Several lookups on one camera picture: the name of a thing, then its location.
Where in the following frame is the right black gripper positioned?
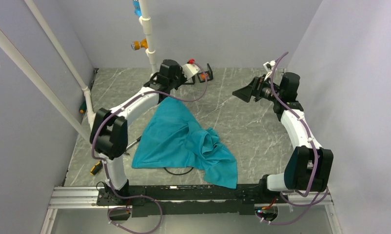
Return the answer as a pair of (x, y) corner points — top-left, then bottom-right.
(233, 74), (283, 103)

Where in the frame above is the black square frame holder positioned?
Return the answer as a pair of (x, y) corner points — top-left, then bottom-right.
(196, 63), (214, 83)

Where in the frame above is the teal t-shirt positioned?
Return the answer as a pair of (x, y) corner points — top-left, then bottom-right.
(132, 97), (238, 189)

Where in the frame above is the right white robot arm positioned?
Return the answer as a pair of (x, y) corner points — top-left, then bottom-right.
(232, 72), (333, 202)

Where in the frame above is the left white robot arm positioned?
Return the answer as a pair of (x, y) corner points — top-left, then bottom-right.
(90, 59), (200, 205)

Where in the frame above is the orange flashlight on pipe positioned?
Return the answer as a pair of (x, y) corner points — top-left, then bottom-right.
(131, 39), (148, 51)

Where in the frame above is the blue fitting on pipe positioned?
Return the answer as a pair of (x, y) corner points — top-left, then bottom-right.
(133, 0), (142, 17)

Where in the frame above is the yellow black screwdriver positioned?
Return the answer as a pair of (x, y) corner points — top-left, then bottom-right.
(90, 160), (103, 176)

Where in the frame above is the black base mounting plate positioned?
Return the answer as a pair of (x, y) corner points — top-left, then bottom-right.
(96, 184), (285, 217)

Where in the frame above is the white PVC pipe stand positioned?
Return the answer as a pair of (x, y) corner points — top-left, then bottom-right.
(0, 0), (139, 144)

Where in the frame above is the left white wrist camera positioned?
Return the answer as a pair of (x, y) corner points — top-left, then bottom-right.
(181, 59), (200, 80)

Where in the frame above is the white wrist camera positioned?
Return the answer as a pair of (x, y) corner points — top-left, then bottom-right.
(263, 60), (276, 73)
(181, 59), (200, 80)

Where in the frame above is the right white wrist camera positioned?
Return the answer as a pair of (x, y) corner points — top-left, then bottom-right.
(263, 60), (276, 73)

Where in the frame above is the black coiled cable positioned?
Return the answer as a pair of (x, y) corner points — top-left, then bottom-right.
(163, 167), (194, 176)

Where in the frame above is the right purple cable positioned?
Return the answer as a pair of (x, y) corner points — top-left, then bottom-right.
(256, 51), (329, 226)

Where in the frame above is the aluminium rail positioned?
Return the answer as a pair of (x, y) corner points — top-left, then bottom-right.
(48, 186), (333, 210)

